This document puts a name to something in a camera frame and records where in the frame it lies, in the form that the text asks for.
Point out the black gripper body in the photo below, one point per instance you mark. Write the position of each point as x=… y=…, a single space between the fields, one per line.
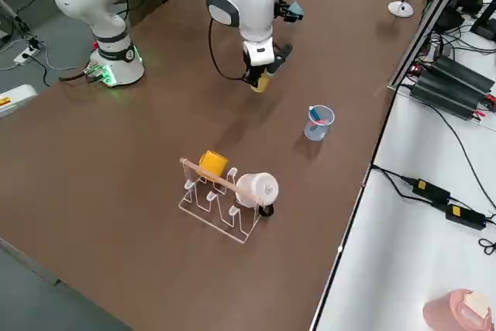
x=281 y=8
x=259 y=68

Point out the yellow plastic cup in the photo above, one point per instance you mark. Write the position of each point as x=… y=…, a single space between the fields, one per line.
x=262 y=83

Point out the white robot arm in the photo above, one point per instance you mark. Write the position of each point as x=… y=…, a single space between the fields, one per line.
x=97 y=1

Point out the clear acrylic cup rack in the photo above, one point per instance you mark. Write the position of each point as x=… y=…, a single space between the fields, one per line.
x=233 y=211

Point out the small blue stick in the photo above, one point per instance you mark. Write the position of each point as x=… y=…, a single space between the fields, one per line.
x=315 y=114

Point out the small pink stick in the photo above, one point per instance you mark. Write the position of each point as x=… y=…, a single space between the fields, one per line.
x=322 y=123

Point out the clear plastic measuring beaker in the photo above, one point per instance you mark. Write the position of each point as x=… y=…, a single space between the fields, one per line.
x=314 y=134

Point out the orange yellow mug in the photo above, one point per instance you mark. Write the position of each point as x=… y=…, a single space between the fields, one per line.
x=215 y=162

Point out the wooden rod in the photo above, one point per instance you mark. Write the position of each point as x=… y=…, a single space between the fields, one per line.
x=217 y=179

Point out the white mug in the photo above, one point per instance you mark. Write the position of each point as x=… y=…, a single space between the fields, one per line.
x=257 y=187

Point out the small red lit device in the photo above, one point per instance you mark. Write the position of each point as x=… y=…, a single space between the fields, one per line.
x=415 y=70

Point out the black ribbed power supply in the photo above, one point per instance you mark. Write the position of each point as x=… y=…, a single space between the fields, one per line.
x=461 y=71
x=445 y=94

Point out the black stand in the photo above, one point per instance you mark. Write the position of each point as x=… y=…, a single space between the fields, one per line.
x=484 y=25

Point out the black power adapter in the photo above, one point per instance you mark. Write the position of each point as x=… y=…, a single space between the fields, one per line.
x=465 y=218
x=430 y=190

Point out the white power strip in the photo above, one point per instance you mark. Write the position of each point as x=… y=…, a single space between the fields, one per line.
x=26 y=56

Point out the white box with yellow label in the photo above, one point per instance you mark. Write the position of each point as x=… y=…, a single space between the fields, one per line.
x=19 y=94

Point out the pink roll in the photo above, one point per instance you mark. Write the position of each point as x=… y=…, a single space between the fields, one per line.
x=441 y=311

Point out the aluminium frame rail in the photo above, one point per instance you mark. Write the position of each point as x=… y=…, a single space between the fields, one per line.
x=420 y=36

